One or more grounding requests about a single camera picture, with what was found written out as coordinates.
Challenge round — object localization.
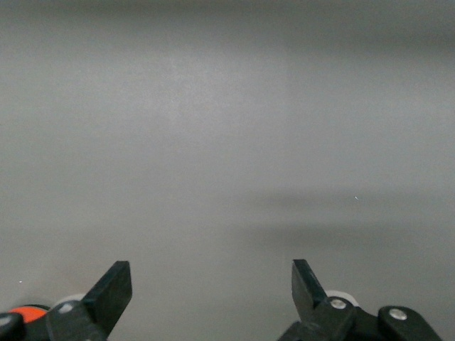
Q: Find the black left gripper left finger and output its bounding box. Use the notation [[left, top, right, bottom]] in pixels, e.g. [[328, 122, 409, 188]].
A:
[[45, 260, 133, 341]]

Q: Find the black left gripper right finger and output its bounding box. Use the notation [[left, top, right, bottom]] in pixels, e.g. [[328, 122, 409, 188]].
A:
[[277, 259, 357, 341]]

